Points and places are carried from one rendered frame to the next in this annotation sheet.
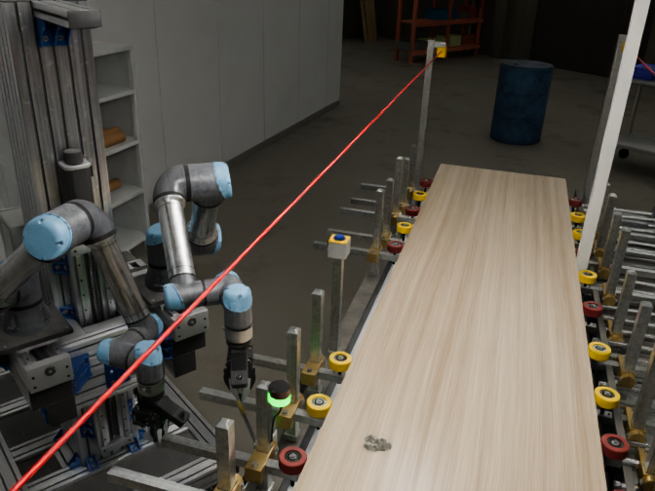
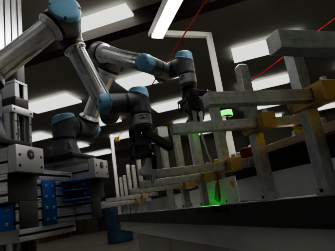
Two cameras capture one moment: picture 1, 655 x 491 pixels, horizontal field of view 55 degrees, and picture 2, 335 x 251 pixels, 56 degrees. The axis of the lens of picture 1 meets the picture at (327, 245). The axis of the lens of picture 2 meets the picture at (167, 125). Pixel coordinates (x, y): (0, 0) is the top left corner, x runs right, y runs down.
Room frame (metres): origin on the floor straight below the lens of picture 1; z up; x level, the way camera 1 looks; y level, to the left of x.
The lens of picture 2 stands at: (0.49, 1.07, 0.73)
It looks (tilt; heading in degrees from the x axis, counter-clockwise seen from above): 14 degrees up; 325
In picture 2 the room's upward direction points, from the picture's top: 9 degrees counter-clockwise
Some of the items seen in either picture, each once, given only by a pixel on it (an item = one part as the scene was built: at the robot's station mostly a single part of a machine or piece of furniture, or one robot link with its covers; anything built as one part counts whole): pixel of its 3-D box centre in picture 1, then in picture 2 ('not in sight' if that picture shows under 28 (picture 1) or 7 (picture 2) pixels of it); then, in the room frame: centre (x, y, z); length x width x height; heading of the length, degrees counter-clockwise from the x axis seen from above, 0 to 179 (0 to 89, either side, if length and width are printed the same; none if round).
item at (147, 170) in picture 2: (151, 436); (147, 171); (1.46, 0.50, 0.86); 0.06 x 0.03 x 0.09; 74
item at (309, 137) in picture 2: not in sight; (309, 118); (0.94, 0.30, 0.90); 0.03 x 0.03 x 0.48; 74
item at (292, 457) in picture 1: (292, 470); (251, 160); (1.36, 0.07, 0.85); 0.08 x 0.08 x 0.11
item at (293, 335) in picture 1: (292, 390); (199, 165); (1.66, 0.09, 0.89); 0.03 x 0.03 x 0.48; 74
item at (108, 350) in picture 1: (122, 351); (112, 105); (1.52, 0.58, 1.12); 0.11 x 0.11 x 0.08; 72
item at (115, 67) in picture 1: (76, 167); not in sight; (4.14, 1.75, 0.77); 0.90 x 0.45 x 1.55; 160
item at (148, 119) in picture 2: (150, 385); (142, 121); (1.47, 0.49, 1.04); 0.08 x 0.08 x 0.05
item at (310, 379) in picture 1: (313, 368); (185, 185); (1.88, 0.03, 0.82); 0.13 x 0.06 x 0.05; 164
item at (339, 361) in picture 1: (339, 369); not in sight; (1.84, -0.06, 0.85); 0.08 x 0.08 x 0.11
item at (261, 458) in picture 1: (262, 460); (228, 166); (1.40, 0.16, 0.84); 0.13 x 0.06 x 0.05; 164
